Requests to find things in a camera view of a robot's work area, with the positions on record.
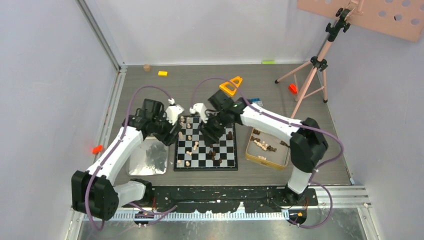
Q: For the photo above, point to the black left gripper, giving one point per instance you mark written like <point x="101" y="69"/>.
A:
<point x="167" y="137"/>

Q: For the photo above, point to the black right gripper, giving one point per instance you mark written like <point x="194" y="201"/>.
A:
<point x="208" y="132"/>

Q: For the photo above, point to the dark chess piece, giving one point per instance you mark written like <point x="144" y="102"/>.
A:
<point x="229" y="136"/>

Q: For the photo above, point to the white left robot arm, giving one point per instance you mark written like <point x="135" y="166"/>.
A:
<point x="94" y="191"/>

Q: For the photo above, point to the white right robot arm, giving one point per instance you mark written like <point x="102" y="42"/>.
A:
<point x="305" y="139"/>

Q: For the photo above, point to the light chess pieces cluster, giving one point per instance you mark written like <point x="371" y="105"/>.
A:
<point x="263" y="145"/>

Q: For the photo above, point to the pink perforated board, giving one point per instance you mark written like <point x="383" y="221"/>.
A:
<point x="403" y="19"/>

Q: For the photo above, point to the yellow triangle toy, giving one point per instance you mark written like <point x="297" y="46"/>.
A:
<point x="230" y="87"/>

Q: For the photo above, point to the blue and grey lego block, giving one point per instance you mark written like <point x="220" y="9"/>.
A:
<point x="256" y="101"/>

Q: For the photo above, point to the silver tin lid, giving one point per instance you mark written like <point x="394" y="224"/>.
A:
<point x="150" y="158"/>

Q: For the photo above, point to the small yellow block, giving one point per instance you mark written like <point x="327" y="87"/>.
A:
<point x="162" y="73"/>

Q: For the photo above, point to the black and white chessboard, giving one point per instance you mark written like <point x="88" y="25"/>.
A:
<point x="191" y="154"/>

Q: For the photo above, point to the gold square metal tin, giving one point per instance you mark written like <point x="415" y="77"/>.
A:
<point x="277" y="155"/>

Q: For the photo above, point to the red block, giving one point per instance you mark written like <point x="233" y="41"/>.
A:
<point x="293" y="89"/>

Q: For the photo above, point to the pink tripod stand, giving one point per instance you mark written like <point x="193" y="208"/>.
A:
<point x="318" y="64"/>

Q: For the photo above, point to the green block at wall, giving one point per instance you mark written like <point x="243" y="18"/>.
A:
<point x="268" y="62"/>

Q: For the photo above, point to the orange block on rail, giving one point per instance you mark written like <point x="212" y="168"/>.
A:
<point x="98" y="149"/>

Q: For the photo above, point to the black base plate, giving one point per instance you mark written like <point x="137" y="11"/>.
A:
<point x="224" y="199"/>

